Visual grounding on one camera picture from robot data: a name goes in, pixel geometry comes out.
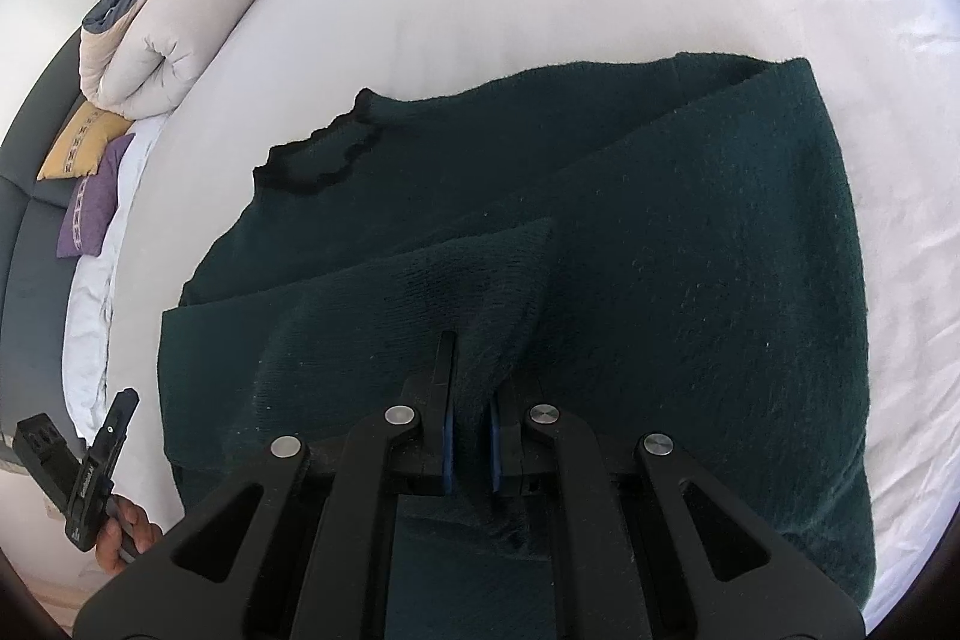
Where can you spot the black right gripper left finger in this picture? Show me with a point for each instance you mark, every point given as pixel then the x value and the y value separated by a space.
pixel 298 543

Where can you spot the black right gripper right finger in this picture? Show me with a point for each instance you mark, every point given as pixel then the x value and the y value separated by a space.
pixel 645 543

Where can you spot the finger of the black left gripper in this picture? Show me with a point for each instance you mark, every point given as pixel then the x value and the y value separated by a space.
pixel 108 443

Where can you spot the dark green knit sweater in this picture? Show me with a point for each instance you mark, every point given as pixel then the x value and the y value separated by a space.
pixel 652 247

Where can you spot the person's left hand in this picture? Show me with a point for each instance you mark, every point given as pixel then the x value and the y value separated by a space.
pixel 129 521

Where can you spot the white pillow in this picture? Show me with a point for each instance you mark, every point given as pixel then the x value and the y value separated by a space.
pixel 90 303

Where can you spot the dark grey bed headboard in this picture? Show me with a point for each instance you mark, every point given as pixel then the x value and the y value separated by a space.
pixel 35 282

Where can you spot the purple patterned cushion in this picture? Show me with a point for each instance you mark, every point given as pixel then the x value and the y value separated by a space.
pixel 92 206

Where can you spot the yellow patterned cushion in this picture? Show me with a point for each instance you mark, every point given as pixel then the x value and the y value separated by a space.
pixel 82 143

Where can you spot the folded beige duvet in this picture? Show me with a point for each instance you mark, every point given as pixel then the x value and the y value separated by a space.
pixel 140 58

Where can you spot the white bed with sheet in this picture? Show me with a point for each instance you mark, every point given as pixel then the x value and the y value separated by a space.
pixel 887 69

